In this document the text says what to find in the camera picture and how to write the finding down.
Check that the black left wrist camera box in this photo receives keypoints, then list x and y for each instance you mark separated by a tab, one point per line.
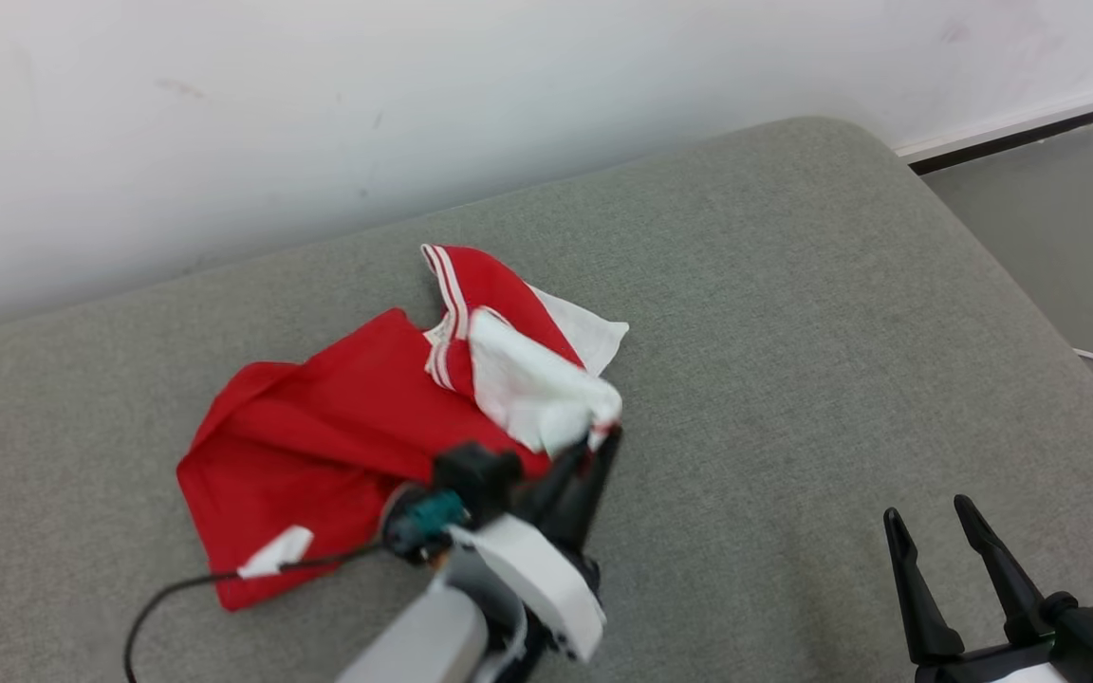
475	479

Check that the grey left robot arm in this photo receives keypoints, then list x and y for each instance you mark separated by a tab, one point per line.
423	636

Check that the grey fabric sofa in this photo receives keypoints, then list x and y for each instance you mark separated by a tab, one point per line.
793	332

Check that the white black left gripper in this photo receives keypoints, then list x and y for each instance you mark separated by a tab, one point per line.
537	579

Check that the white and black baseboard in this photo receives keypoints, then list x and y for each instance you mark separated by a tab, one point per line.
1021	128

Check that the red Bulls basketball jersey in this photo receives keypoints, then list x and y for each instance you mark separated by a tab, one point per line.
338	427

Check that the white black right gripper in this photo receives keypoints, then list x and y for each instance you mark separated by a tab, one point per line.
992	669

